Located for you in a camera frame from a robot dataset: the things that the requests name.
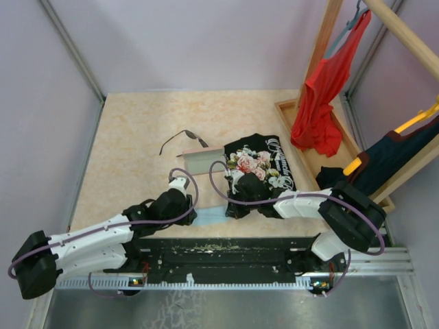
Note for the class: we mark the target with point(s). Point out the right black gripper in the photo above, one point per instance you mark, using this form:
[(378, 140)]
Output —
[(234, 212)]

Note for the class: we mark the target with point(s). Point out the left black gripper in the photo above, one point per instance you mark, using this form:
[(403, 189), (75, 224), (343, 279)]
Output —
[(188, 218)]

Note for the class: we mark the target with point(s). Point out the light blue cleaning cloth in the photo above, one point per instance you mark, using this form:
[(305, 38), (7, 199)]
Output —
[(208, 216)]

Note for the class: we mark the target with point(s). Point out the pink glasses case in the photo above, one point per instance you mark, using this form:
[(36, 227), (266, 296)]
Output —
[(199, 161)]

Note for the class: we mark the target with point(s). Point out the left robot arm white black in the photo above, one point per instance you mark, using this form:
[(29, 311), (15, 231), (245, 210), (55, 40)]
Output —
[(43, 261)]

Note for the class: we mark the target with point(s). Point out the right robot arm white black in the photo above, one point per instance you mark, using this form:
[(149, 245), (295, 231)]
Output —
[(354, 220)]

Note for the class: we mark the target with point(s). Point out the black floral t-shirt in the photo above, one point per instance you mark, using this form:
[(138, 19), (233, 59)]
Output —
[(262, 159)]

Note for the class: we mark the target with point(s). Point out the wooden clothes rack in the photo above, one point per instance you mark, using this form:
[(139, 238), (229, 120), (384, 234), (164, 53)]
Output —
[(398, 77)]

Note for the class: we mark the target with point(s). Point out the red tank top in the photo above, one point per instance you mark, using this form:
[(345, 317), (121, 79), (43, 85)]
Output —
[(313, 127)]

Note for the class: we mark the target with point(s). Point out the navy blue garment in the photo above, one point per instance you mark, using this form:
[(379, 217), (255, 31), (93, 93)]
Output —
[(378, 164)]

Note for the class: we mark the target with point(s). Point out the yellow clothes hanger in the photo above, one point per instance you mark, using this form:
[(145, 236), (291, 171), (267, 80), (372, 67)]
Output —
[(421, 116)]

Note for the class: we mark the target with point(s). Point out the grey clothes hanger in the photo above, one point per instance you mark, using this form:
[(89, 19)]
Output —
[(360, 10)]

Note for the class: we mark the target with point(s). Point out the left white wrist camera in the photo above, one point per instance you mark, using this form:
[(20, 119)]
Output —
[(180, 183)]

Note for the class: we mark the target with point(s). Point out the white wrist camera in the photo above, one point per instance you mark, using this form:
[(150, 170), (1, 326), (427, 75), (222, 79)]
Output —
[(233, 176), (180, 183)]

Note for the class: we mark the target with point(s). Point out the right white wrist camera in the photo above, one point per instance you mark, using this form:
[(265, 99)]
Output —
[(233, 176)]

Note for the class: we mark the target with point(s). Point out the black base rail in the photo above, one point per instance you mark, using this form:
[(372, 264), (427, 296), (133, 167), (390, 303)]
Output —
[(227, 261)]

